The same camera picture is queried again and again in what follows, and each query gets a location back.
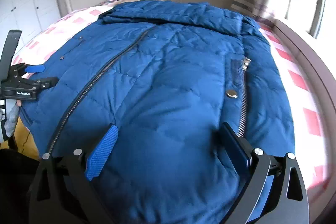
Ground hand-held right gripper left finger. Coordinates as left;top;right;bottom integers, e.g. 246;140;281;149
28;123;119;224

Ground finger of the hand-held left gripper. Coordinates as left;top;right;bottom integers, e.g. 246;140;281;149
25;76;59;91
9;63;45;78

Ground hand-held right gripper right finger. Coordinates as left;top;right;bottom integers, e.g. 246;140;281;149
218;122;309;224

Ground blue puffer jacket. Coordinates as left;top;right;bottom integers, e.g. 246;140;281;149
20;0;296;224

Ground person's left forearm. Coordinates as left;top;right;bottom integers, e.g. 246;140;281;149
0;101;21;136

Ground pink checked bedsheet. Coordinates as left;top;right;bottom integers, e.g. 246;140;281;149
12;5;336;198

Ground white wardrobe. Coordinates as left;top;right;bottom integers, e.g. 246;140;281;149
0;0;62;56

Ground patterned pillow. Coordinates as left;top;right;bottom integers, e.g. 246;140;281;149
101;0;125;7

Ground beige window ledge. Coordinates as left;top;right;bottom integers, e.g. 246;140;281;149
262;14;336;224

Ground window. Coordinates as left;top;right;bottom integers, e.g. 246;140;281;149
310;0;336;41

